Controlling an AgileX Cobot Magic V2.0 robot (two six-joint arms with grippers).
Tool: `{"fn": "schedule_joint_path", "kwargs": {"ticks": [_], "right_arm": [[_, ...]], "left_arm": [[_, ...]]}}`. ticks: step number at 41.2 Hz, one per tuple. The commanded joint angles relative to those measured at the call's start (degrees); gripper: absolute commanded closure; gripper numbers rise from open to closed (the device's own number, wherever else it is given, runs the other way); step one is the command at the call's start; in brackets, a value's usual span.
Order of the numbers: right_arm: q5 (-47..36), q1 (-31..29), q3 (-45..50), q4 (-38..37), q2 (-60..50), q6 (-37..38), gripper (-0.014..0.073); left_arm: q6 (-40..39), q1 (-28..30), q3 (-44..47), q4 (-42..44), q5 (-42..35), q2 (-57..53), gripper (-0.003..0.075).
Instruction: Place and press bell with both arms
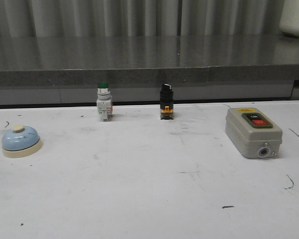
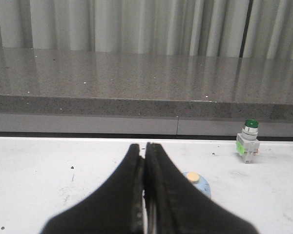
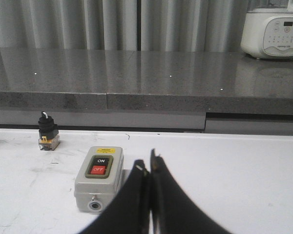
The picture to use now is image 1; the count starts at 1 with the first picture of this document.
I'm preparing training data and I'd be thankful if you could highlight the blue dome service bell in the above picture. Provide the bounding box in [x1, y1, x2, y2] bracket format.
[1, 124, 43, 158]

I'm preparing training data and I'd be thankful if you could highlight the white container in background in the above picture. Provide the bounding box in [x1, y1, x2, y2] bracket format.
[279, 0, 299, 37]

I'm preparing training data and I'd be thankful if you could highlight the black rotary selector switch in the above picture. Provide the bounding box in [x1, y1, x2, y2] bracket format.
[160, 84, 173, 120]

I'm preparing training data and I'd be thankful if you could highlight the green push button switch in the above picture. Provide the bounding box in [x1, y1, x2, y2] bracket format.
[97, 82, 113, 121]

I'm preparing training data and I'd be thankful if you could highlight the grey on-off switch box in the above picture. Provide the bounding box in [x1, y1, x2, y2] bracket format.
[225, 108, 283, 158]

